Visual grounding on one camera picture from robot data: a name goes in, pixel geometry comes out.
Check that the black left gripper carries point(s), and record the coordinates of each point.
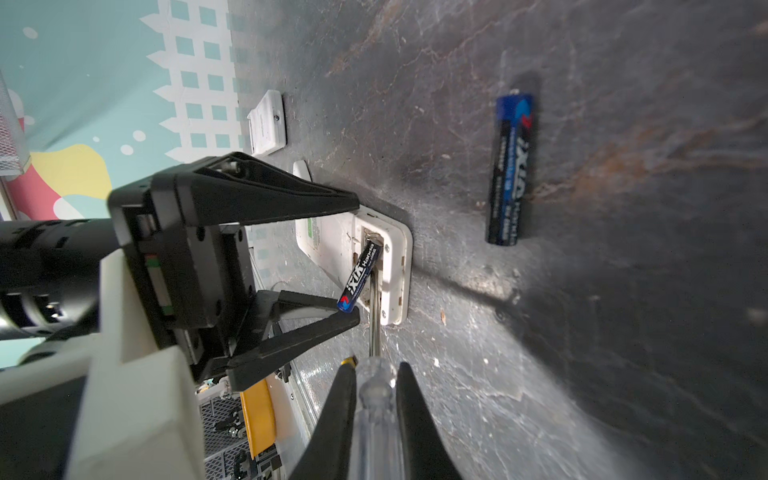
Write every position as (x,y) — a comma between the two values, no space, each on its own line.
(182,232)

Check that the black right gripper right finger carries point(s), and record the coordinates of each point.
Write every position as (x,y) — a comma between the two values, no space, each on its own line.
(424,455)

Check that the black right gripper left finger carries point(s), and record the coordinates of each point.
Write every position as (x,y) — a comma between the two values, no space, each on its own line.
(327,454)

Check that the thin metal pry tool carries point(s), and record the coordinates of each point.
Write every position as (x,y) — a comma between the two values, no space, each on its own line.
(376,451)

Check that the white remote control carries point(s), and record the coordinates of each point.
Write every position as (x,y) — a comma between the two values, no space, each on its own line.
(335,242)
(266,125)

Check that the yellow battery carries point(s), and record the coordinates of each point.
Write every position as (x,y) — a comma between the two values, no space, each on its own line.
(351,362)

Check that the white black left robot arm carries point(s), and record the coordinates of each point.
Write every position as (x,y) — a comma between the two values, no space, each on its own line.
(50,276)

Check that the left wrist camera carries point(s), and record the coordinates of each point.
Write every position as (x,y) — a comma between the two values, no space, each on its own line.
(109,405)

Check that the white wire wall basket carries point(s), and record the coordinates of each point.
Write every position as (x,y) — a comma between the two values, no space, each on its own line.
(15,153)

